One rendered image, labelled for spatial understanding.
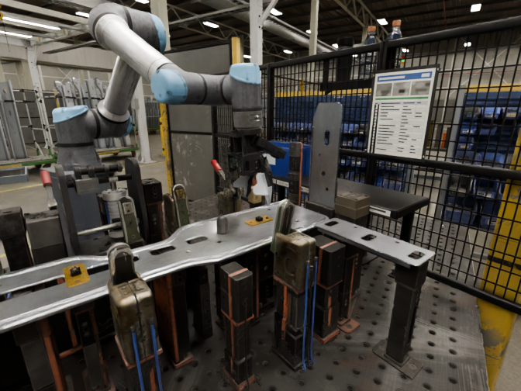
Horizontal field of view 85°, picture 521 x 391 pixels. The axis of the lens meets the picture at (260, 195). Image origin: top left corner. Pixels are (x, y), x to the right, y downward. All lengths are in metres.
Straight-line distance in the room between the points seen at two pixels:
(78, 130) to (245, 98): 0.73
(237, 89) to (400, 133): 0.64
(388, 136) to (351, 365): 0.77
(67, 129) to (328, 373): 1.14
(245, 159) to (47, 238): 0.50
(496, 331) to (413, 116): 0.75
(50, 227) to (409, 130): 1.10
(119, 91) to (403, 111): 1.01
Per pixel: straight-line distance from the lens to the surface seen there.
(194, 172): 3.72
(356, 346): 0.92
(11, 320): 0.64
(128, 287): 0.53
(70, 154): 1.28
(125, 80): 1.18
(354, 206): 0.90
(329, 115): 0.96
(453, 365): 0.98
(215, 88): 0.78
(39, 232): 0.82
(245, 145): 0.75
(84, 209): 1.27
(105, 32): 0.95
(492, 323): 1.26
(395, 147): 1.16
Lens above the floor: 1.32
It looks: 17 degrees down
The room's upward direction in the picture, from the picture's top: straight up
